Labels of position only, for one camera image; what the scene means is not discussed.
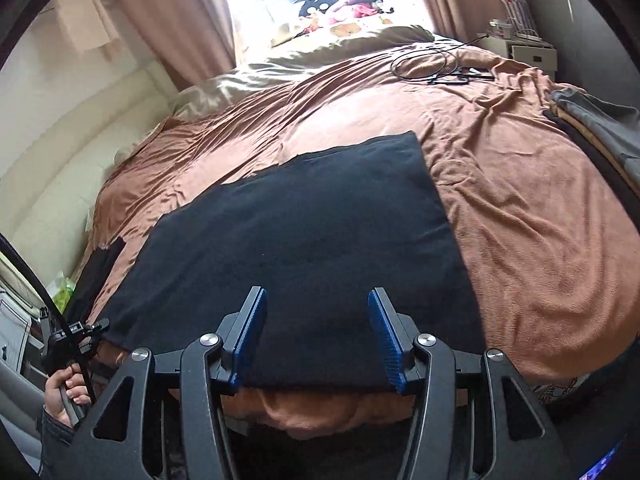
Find green tissue pack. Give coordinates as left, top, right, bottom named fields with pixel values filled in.
left=50, top=270, right=76, bottom=313

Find bedside cabinet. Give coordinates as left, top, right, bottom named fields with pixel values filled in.
left=0, top=260, right=51, bottom=376

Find phone with lit screen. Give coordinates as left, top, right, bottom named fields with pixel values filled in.
left=580, top=440, right=626, bottom=480

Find folded black clothes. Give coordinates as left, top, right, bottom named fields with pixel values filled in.
left=65, top=237, right=128, bottom=321

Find grey clothes pile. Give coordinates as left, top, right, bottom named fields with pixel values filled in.
left=542, top=87, right=640, bottom=196

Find person's left hand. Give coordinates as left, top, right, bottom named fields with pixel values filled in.
left=44, top=362, right=95, bottom=428

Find black braided cable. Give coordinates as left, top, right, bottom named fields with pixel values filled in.
left=0, top=232, right=68, bottom=333

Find beige hanging cloth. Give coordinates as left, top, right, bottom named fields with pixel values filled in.
left=50, top=0, right=123, bottom=56

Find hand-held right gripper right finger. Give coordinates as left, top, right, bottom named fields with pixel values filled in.
left=367, top=287, right=586, bottom=480

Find white wire rack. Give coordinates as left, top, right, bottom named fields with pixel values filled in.
left=500, top=0, right=538, bottom=41

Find person's left forearm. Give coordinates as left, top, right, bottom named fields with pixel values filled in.
left=39, top=406, right=77, bottom=480

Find black and white plush toy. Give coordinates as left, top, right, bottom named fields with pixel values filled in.
left=295, top=0, right=341, bottom=16

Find black bear print t-shirt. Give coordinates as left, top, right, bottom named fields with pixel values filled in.
left=85, top=130, right=488, bottom=391

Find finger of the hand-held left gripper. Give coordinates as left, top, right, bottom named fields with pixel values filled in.
left=82, top=317, right=111, bottom=342

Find white nightstand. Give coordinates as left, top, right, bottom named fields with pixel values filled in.
left=487, top=35, right=558, bottom=71

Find beige duvet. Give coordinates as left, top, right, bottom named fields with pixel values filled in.
left=167, top=25, right=436, bottom=121

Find thin black cable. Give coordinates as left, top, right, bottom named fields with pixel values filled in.
left=390, top=42, right=483, bottom=81

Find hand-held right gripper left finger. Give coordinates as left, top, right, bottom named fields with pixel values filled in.
left=40, top=285, right=268, bottom=480

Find brown blanket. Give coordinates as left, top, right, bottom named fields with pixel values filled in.
left=85, top=42, right=640, bottom=436

